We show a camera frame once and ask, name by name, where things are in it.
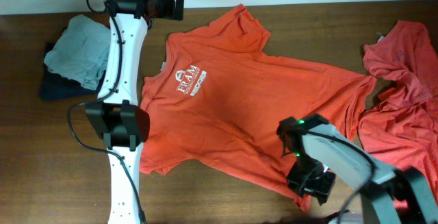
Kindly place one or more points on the folded navy garment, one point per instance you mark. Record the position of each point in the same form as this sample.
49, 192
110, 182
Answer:
56, 87

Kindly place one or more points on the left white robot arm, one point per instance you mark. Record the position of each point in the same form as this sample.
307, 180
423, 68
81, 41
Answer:
116, 115

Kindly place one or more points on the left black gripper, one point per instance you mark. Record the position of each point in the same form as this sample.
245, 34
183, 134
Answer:
169, 11

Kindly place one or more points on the orange printed t-shirt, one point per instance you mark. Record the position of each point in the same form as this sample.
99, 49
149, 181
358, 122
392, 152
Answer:
219, 99

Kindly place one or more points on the red t-shirt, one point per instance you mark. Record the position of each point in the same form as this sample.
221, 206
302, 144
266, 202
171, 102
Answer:
401, 129

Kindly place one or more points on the folded grey t-shirt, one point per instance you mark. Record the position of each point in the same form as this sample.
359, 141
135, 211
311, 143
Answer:
81, 53

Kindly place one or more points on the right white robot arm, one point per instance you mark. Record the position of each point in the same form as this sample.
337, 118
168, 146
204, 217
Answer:
323, 154

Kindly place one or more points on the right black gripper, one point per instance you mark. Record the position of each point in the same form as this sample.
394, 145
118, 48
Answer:
318, 191

